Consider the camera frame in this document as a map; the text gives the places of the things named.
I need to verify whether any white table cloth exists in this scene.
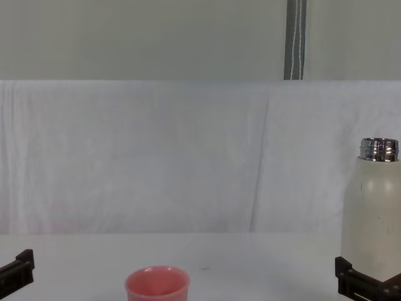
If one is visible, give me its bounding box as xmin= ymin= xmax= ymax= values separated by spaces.
xmin=0 ymin=232 xmax=401 ymax=301

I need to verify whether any grey striped post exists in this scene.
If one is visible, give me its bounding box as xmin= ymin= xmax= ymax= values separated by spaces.
xmin=283 ymin=0 xmax=307 ymax=81

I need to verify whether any pink cup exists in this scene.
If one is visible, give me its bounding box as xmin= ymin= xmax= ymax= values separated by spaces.
xmin=124 ymin=265 xmax=191 ymax=301

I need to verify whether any cream vacuum bottle steel neck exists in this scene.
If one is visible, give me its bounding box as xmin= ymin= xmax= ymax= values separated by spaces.
xmin=340 ymin=137 xmax=401 ymax=283

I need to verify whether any pale smooth curtain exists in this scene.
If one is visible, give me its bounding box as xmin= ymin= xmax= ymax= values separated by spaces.
xmin=303 ymin=0 xmax=401 ymax=82
xmin=0 ymin=0 xmax=289 ymax=82

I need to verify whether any white wrinkled curtain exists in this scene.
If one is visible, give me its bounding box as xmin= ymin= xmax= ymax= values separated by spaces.
xmin=0 ymin=79 xmax=401 ymax=235

